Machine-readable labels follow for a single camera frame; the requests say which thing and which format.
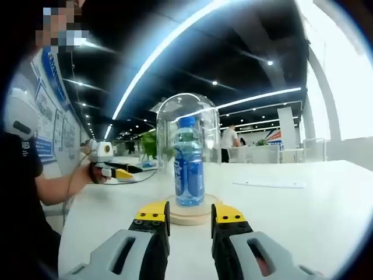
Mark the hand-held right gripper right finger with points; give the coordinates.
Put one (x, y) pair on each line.
(239, 251)

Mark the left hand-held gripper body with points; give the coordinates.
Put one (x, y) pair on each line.
(102, 151)

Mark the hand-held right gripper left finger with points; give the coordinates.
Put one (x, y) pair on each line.
(122, 253)

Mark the round wooden base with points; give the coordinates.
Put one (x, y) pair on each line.
(189, 217)

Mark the blue drink bottle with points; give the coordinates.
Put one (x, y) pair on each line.
(189, 169)

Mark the clear glass dome cover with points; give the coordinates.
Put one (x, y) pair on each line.
(189, 108)

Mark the person's left hand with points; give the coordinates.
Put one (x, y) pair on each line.
(94, 173)

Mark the green leafy plant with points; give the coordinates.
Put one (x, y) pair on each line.
(150, 144)

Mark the white strip on table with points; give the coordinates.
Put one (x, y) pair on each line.
(268, 183)

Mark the white chest-worn device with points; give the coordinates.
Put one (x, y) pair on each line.
(20, 116)

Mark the person's dark shirt torso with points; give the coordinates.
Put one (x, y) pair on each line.
(20, 218)

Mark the curved ceiling light strip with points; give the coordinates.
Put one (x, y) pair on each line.
(151, 58)

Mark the white pillar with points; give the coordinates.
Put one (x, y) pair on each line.
(288, 125)

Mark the straight ceiling light strip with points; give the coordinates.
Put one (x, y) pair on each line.
(262, 96)

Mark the window with white blinds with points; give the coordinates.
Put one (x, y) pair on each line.
(344, 87)

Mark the blue white wall poster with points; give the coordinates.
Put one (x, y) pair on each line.
(55, 116)

